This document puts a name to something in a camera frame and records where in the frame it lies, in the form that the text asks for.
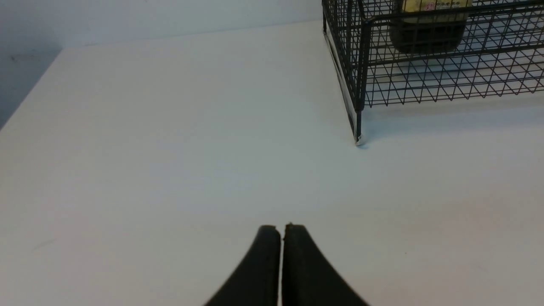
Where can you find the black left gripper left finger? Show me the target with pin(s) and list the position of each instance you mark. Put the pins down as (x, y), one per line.
(254, 282)

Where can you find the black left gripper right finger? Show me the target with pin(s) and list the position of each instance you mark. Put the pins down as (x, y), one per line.
(308, 279)

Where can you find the dark vinegar bottle gold cap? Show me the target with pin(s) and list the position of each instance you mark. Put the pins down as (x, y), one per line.
(430, 34)

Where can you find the black wire mesh shelf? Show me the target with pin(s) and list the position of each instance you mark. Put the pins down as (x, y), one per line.
(501, 53)

